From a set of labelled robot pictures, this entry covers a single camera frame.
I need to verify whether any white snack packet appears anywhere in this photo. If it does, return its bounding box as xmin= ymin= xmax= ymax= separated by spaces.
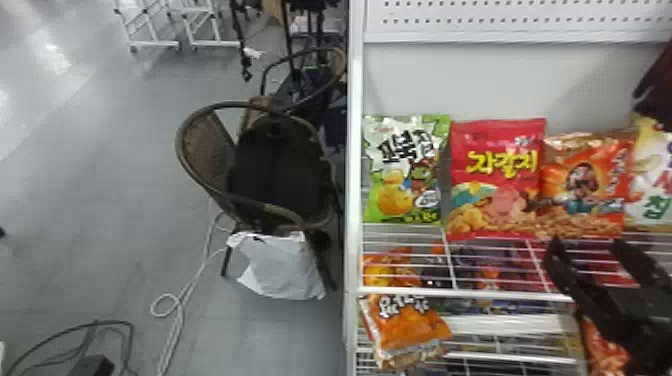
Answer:
xmin=623 ymin=114 xmax=672 ymax=233

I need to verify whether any orange snack packet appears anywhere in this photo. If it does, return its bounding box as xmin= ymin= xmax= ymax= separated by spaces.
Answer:
xmin=358 ymin=293 xmax=453 ymax=370
xmin=362 ymin=247 xmax=417 ymax=288
xmin=534 ymin=131 xmax=638 ymax=241

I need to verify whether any white bag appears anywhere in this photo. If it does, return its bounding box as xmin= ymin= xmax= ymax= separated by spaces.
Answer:
xmin=226 ymin=230 xmax=328 ymax=302

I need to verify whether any grey cable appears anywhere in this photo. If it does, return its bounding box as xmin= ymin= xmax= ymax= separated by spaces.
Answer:
xmin=4 ymin=319 xmax=139 ymax=376

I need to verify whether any red snack packet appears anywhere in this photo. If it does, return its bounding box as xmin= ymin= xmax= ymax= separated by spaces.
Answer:
xmin=445 ymin=117 xmax=548 ymax=242
xmin=579 ymin=314 xmax=632 ymax=376

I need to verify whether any brown wicker chair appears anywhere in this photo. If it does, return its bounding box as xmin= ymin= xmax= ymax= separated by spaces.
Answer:
xmin=174 ymin=100 xmax=344 ymax=293
xmin=259 ymin=46 xmax=348 ymax=130

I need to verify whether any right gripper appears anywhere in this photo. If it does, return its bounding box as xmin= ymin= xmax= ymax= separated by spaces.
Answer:
xmin=541 ymin=236 xmax=672 ymax=376

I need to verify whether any green snack packet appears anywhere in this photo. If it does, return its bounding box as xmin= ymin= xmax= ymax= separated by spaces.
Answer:
xmin=362 ymin=113 xmax=452 ymax=226

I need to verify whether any black power adapter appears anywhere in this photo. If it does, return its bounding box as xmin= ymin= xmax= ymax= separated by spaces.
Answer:
xmin=67 ymin=354 xmax=116 ymax=376

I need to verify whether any white wire rack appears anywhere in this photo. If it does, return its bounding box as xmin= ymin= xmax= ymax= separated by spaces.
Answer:
xmin=342 ymin=0 xmax=672 ymax=376

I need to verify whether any white cable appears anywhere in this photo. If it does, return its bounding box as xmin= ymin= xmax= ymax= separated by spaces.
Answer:
xmin=148 ymin=209 xmax=233 ymax=376

